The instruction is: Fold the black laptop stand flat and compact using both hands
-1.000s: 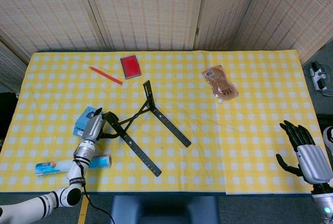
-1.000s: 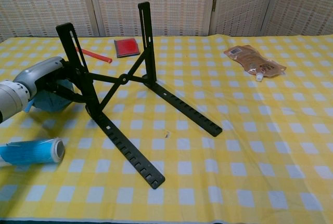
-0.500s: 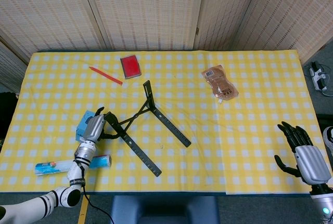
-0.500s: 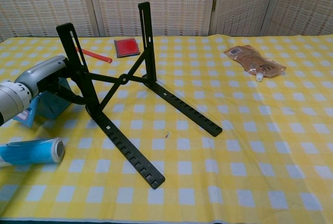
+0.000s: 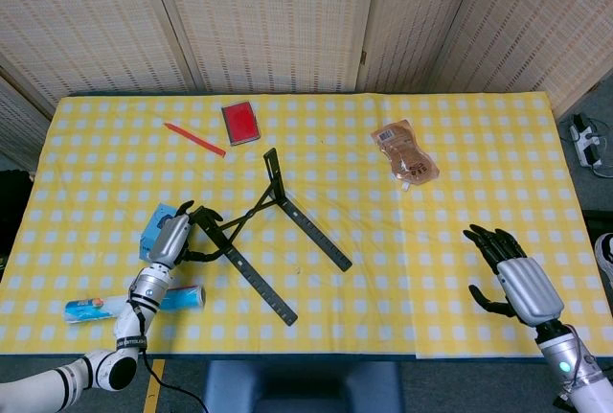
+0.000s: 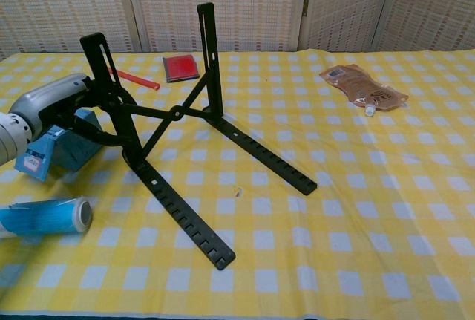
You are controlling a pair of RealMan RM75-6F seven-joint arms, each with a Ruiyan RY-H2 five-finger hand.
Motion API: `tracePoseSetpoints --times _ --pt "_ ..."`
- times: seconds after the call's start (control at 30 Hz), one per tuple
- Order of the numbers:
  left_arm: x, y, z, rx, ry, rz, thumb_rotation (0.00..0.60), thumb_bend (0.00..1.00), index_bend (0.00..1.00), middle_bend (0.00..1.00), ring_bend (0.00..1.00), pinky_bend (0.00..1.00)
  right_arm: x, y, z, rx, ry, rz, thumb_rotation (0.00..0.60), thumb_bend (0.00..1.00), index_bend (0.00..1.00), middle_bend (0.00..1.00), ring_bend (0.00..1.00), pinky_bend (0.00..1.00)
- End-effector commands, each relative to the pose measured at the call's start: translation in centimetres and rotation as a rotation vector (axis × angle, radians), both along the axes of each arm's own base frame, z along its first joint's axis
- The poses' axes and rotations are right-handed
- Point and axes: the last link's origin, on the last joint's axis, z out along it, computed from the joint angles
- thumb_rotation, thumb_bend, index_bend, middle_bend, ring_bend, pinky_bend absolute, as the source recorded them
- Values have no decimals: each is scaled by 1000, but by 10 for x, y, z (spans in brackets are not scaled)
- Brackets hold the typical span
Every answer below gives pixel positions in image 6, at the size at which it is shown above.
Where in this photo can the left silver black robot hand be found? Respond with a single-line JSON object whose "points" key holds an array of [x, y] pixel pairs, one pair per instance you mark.
{"points": [[52, 97]]}

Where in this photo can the black folding laptop stand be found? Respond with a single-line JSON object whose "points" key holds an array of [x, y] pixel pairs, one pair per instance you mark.
{"points": [[189, 224]]}

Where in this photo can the blue cardboard box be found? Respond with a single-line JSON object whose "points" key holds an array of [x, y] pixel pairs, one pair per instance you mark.
{"points": [[74, 153]]}

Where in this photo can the red pen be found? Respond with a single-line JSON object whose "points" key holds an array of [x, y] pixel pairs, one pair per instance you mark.
{"points": [[143, 81]]}

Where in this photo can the woven folding screen panel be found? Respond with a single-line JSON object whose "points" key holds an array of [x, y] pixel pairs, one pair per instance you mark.
{"points": [[252, 4], [48, 4], [434, 4], [345, 4]]}

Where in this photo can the blue wrapped roll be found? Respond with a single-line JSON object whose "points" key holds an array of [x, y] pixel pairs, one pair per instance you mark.
{"points": [[44, 217]]}

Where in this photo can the red card wallet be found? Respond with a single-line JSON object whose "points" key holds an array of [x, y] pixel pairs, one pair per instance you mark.
{"points": [[181, 67]]}

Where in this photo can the brass screen hinge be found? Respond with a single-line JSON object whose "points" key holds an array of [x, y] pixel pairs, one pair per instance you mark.
{"points": [[306, 7]]}

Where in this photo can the yellow white checked tablecloth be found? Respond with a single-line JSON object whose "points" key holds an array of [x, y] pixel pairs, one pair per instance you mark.
{"points": [[334, 223]]}

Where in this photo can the brown spout pouch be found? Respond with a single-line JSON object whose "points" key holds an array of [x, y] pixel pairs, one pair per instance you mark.
{"points": [[363, 88]]}

